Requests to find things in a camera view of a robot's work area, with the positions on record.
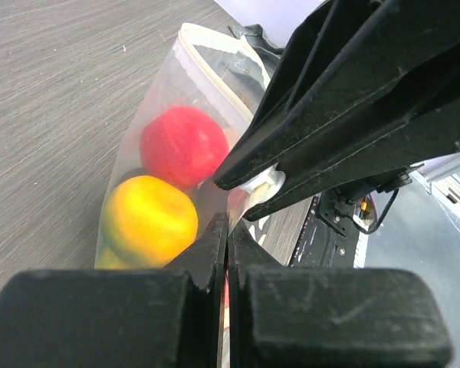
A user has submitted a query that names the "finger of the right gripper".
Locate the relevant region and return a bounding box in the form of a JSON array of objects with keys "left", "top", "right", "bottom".
[
  {"left": 245, "top": 64, "right": 460, "bottom": 221},
  {"left": 215, "top": 1, "right": 460, "bottom": 190}
]

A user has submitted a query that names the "red apple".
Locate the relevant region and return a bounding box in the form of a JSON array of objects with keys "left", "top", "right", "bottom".
[{"left": 140, "top": 106, "right": 229, "bottom": 189}]

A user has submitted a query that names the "grey cloth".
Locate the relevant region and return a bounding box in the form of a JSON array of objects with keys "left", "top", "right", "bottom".
[{"left": 228, "top": 24, "right": 284, "bottom": 94}]

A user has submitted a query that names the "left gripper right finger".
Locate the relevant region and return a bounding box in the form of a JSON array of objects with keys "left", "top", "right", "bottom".
[{"left": 228, "top": 224, "right": 453, "bottom": 367}]

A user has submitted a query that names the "yellow lemon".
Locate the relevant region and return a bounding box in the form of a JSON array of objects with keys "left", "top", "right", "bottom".
[{"left": 97, "top": 175, "right": 199, "bottom": 268}]

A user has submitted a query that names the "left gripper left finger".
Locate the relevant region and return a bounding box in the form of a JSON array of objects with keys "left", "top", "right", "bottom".
[{"left": 0, "top": 213, "right": 228, "bottom": 367}]

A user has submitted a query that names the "clear zip top bag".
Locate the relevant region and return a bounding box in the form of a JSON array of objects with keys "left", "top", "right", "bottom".
[{"left": 95, "top": 23, "right": 285, "bottom": 270}]

